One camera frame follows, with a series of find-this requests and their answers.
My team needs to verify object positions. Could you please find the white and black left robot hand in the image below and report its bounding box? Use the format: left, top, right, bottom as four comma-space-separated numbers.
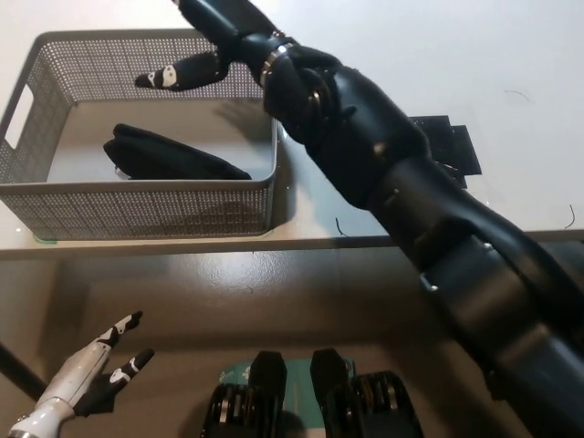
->
36, 310, 155, 419

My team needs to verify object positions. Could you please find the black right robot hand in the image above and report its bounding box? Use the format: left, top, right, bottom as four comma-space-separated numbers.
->
134, 0, 294, 91

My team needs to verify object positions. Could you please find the black fabric pencil case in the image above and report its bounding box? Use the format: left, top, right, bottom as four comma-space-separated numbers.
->
102, 122, 253, 182

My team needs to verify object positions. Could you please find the black slanted table leg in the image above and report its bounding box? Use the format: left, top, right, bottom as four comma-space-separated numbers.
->
0, 341, 49, 403

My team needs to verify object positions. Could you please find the grey perforated plastic basket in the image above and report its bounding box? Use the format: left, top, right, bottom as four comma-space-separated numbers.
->
0, 29, 279, 241

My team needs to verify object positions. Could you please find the black tape patch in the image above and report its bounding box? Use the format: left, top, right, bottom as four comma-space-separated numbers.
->
408, 114, 484, 188

